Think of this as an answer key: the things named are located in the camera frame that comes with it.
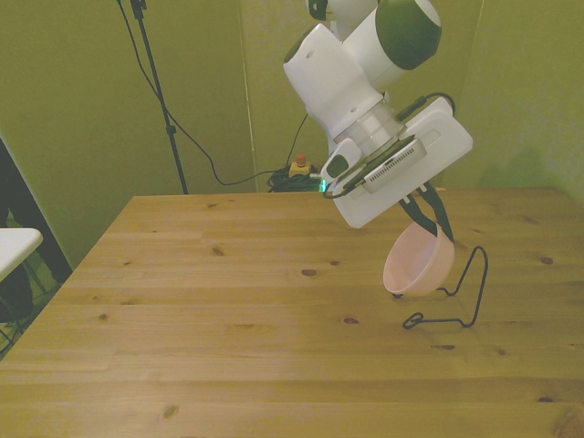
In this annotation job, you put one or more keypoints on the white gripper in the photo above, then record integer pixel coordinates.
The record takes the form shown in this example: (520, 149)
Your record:
(397, 203)

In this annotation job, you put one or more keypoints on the pink plastic bowl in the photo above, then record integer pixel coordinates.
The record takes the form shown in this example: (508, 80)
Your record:
(410, 267)

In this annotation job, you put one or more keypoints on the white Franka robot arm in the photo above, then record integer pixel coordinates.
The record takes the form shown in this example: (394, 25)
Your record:
(328, 82)

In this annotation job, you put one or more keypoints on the yellow emergency stop button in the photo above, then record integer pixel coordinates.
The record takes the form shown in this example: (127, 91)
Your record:
(300, 168)

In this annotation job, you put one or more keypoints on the black tripod stand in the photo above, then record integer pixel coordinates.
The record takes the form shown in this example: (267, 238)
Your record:
(157, 86)

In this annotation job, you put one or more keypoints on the dark panel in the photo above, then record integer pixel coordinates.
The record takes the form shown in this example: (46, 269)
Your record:
(27, 210)

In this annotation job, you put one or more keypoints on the white side table top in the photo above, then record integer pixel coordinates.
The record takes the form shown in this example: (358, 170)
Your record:
(16, 246)

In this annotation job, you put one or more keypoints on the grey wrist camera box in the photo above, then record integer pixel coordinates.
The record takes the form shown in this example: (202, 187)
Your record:
(394, 165)

